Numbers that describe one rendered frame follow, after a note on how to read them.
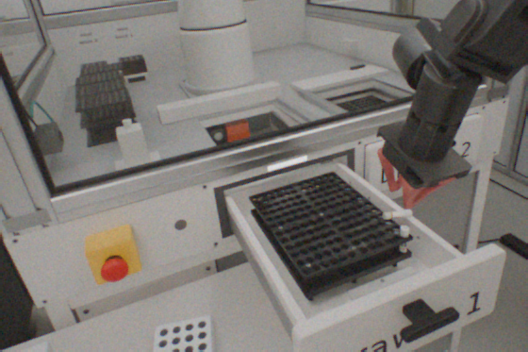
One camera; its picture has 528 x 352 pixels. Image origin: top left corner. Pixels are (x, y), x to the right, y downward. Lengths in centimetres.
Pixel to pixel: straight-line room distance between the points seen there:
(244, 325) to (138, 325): 18
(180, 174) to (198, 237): 14
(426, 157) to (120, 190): 45
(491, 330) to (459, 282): 120
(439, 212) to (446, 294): 54
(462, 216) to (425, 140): 69
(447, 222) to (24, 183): 93
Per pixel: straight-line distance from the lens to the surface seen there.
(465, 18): 42
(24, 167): 65
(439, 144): 48
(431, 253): 65
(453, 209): 111
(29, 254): 73
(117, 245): 67
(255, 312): 70
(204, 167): 67
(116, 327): 75
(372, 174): 82
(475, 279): 58
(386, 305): 49
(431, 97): 45
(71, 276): 75
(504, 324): 179
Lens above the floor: 128
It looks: 27 degrees down
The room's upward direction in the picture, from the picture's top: 6 degrees counter-clockwise
